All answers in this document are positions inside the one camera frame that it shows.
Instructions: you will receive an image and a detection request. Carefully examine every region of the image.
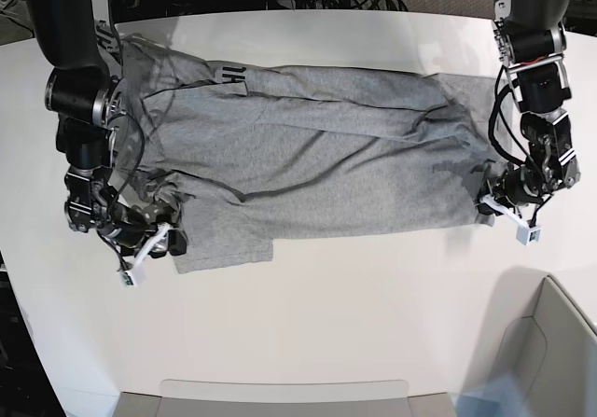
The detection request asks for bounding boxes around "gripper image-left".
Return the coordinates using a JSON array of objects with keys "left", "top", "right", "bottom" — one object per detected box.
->
[{"left": 97, "top": 202, "right": 187, "bottom": 268}]

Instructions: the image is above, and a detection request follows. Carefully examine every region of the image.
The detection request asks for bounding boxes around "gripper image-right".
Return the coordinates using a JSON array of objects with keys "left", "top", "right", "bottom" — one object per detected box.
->
[{"left": 476, "top": 165, "right": 553, "bottom": 224}]

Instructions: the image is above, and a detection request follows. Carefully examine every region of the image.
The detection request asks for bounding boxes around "grey T-shirt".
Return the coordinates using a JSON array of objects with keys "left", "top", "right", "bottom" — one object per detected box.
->
[{"left": 117, "top": 36, "right": 498, "bottom": 274}]

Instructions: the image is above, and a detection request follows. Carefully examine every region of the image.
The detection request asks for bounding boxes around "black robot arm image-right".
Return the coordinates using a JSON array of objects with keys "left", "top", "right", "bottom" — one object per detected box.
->
[{"left": 478, "top": 0, "right": 580, "bottom": 217}]

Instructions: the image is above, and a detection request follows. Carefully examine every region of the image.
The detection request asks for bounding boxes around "beige bin at bottom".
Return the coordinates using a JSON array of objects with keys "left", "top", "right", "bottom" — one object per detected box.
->
[{"left": 113, "top": 380, "right": 456, "bottom": 416}]

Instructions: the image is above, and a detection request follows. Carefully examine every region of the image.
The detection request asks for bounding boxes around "beige bin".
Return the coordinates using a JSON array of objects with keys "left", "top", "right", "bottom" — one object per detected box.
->
[
  {"left": 113, "top": 380, "right": 456, "bottom": 416},
  {"left": 502, "top": 277, "right": 596, "bottom": 417}
]

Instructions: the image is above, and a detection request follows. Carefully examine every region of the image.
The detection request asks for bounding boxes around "beige bin at right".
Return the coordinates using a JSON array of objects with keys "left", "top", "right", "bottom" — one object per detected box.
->
[{"left": 502, "top": 277, "right": 596, "bottom": 417}]

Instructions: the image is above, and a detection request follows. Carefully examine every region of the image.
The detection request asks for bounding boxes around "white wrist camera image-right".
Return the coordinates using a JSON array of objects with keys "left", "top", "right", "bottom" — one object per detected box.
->
[{"left": 516, "top": 225, "right": 542, "bottom": 245}]

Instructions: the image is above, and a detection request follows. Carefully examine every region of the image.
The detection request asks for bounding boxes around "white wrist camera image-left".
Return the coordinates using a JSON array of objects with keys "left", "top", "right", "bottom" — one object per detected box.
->
[{"left": 118, "top": 269, "right": 146, "bottom": 287}]

